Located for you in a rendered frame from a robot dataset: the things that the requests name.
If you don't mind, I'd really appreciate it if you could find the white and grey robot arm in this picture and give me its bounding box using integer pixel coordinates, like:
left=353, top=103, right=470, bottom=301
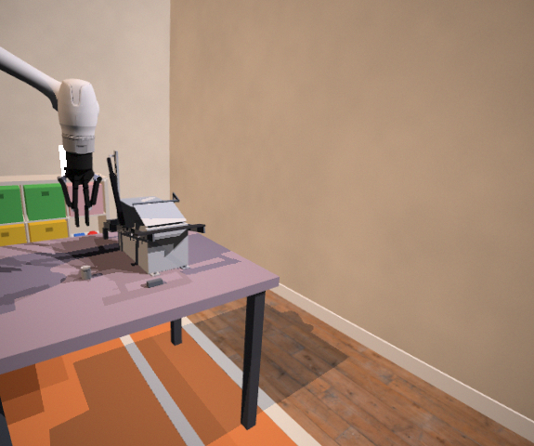
left=0, top=46, right=99, bottom=154

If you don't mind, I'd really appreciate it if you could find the grey metal cylinder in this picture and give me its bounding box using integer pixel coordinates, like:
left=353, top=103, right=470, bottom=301
left=81, top=266, right=92, bottom=280

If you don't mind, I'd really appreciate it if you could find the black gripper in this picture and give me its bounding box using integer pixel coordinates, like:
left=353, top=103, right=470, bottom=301
left=57, top=152, right=102, bottom=228

